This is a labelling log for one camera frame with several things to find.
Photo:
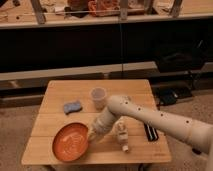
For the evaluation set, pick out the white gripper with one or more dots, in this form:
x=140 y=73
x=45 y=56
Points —
x=92 y=136

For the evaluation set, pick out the orange ceramic bowl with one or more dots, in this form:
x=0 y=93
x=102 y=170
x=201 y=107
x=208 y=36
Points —
x=70 y=143

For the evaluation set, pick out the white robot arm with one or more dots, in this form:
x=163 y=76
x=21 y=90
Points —
x=195 y=133

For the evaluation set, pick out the blue sponge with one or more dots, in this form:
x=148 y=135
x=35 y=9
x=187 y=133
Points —
x=72 y=107

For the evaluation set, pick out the clear plastic bottle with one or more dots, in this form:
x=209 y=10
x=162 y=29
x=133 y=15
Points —
x=122 y=135

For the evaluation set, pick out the wooden table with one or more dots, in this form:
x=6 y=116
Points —
x=106 y=155

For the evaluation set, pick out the black bag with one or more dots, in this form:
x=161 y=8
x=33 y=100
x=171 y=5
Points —
x=178 y=57

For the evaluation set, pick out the orange cloth on shelf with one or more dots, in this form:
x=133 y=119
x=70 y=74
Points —
x=101 y=8

